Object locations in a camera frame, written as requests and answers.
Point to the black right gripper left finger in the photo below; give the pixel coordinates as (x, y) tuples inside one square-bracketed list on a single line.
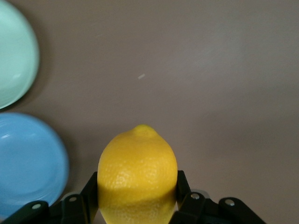
[(74, 210)]

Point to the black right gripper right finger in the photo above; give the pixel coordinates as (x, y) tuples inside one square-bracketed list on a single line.
[(198, 210)]

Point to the yellow lemon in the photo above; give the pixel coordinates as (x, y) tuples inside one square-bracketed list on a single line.
[(137, 172)]

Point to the blue round plate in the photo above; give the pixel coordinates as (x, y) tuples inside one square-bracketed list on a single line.
[(25, 161)]

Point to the brown table cover sheet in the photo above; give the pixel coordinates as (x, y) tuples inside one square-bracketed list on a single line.
[(187, 81)]

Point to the pale green round plate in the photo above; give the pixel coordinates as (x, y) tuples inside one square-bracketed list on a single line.
[(14, 56)]

